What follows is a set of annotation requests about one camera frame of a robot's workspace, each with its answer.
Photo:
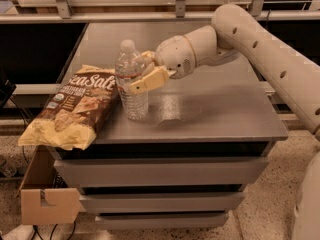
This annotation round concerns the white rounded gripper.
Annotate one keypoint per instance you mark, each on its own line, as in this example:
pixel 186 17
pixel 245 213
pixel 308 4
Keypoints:
pixel 175 58

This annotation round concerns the clear plastic water bottle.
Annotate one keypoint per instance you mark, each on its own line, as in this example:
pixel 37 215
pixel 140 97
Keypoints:
pixel 129 66

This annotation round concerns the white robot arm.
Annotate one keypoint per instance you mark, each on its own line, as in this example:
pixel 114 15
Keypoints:
pixel 295 78

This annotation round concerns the brown sea salt chip bag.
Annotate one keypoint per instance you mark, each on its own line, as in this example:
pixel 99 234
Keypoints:
pixel 76 113

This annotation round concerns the grey drawer cabinet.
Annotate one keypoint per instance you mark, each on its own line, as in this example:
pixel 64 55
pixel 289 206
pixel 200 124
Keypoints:
pixel 206 137

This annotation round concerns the cardboard box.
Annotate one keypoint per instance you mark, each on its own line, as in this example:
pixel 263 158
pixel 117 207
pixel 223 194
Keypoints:
pixel 41 202

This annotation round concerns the metal shelf rail frame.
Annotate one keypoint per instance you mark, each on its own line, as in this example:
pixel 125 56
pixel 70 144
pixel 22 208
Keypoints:
pixel 34 11

